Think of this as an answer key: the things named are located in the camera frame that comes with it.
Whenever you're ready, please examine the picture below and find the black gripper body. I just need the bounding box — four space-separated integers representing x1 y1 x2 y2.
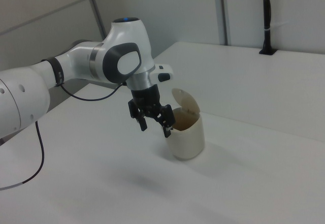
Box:
131 84 161 108

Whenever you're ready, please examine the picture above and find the small white trash can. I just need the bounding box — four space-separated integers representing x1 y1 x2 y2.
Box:
165 88 205 162

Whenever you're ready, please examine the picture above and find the black cable strap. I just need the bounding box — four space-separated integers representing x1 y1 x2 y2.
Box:
48 57 64 87

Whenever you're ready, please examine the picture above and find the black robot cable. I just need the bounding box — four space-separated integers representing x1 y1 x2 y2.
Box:
0 80 127 191

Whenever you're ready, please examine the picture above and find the grey partition post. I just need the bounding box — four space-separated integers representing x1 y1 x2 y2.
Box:
216 0 231 46

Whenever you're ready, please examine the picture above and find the black camera pole with clamp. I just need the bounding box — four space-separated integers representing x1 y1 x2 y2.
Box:
258 0 276 56

